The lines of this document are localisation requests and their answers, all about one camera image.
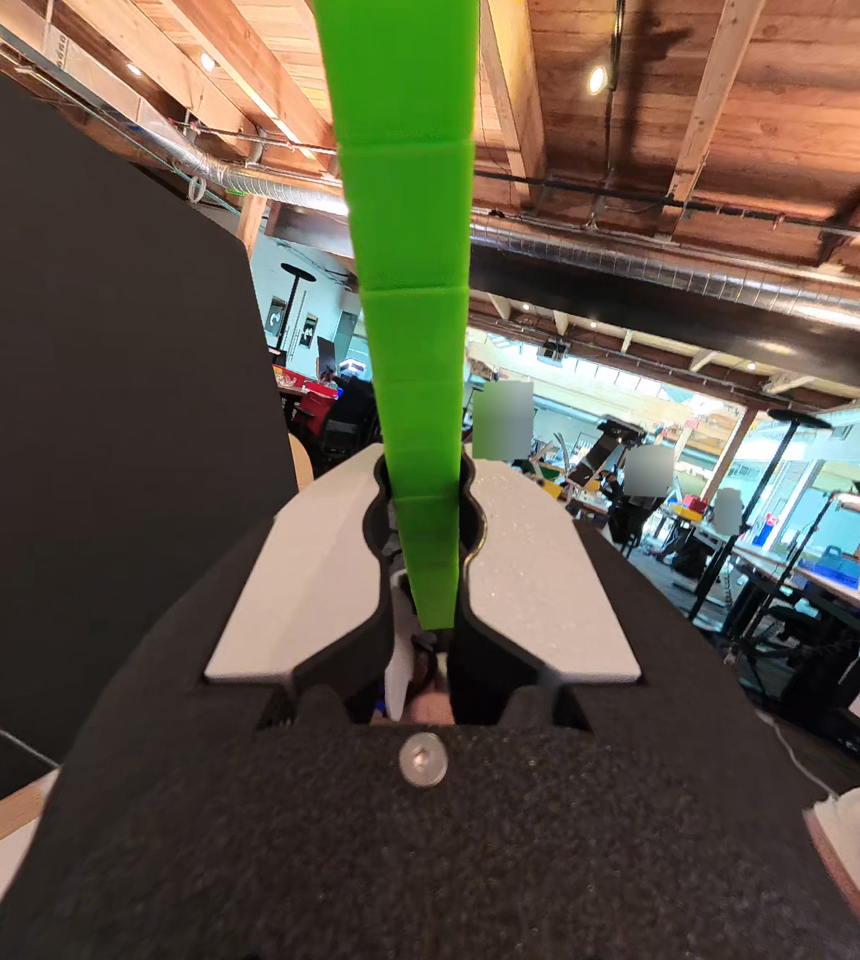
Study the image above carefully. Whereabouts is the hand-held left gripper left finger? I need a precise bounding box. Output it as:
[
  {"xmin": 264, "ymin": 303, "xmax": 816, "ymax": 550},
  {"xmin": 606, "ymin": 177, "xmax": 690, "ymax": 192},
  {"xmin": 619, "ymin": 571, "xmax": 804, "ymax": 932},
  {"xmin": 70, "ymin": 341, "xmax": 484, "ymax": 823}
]
[{"xmin": 205, "ymin": 444, "xmax": 395, "ymax": 687}]

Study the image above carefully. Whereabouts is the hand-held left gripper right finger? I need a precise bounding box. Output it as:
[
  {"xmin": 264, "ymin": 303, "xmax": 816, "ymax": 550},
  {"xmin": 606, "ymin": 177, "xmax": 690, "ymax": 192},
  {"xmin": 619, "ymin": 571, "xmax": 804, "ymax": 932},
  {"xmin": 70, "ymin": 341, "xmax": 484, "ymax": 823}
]
[{"xmin": 454, "ymin": 453, "xmax": 641, "ymax": 685}]

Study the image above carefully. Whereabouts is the lime green segmented stick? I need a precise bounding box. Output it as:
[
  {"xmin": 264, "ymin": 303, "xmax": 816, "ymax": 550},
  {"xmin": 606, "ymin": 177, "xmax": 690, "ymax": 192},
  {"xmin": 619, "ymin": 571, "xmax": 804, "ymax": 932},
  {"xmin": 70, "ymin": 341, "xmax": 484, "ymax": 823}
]
[{"xmin": 313, "ymin": 0, "xmax": 480, "ymax": 630}]

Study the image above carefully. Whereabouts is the black board with wooden rim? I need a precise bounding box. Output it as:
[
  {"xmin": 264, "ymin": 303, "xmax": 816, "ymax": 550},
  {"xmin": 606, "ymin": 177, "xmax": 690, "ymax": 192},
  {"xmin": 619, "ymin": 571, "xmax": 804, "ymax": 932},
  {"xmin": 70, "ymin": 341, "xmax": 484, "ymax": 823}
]
[{"xmin": 0, "ymin": 45, "xmax": 315, "ymax": 860}]

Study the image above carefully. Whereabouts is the silver air duct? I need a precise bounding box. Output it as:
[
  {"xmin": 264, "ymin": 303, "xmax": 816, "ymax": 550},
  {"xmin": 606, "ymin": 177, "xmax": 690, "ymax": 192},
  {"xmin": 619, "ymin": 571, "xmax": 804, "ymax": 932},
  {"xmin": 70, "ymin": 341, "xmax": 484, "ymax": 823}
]
[{"xmin": 137, "ymin": 120, "xmax": 860, "ymax": 339}]

